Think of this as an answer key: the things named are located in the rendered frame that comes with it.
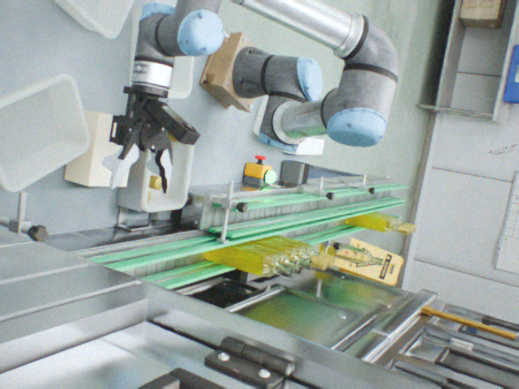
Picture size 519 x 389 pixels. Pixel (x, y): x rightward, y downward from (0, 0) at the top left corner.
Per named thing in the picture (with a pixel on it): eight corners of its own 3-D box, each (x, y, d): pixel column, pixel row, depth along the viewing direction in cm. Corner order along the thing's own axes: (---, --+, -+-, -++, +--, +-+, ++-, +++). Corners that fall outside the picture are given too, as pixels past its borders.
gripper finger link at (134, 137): (124, 169, 104) (148, 135, 108) (131, 171, 103) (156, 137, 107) (111, 153, 101) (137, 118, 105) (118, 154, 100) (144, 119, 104)
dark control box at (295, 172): (278, 180, 218) (298, 184, 214) (281, 160, 216) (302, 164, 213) (288, 179, 225) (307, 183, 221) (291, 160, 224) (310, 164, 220)
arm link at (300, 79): (289, 63, 167) (331, 67, 160) (277, 107, 166) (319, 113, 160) (272, 47, 157) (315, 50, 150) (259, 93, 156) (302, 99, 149)
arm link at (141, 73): (181, 70, 109) (152, 61, 102) (178, 95, 109) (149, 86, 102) (152, 69, 113) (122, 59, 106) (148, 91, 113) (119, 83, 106)
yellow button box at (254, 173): (241, 181, 194) (259, 186, 190) (245, 160, 193) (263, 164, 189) (251, 181, 200) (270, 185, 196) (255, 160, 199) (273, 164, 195)
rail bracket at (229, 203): (198, 237, 153) (236, 249, 147) (207, 176, 151) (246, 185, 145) (204, 236, 156) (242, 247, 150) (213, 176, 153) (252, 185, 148)
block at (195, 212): (178, 224, 156) (199, 230, 153) (182, 190, 155) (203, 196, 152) (186, 223, 159) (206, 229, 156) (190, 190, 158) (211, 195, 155)
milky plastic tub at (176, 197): (116, 205, 142) (143, 213, 138) (127, 117, 139) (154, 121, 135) (160, 201, 157) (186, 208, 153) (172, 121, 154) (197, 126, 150)
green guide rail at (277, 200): (212, 205, 156) (236, 211, 152) (212, 202, 156) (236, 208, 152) (393, 185, 308) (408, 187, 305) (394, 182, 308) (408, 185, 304)
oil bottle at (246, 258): (204, 258, 159) (270, 279, 149) (207, 240, 158) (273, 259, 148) (216, 256, 164) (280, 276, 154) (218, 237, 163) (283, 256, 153)
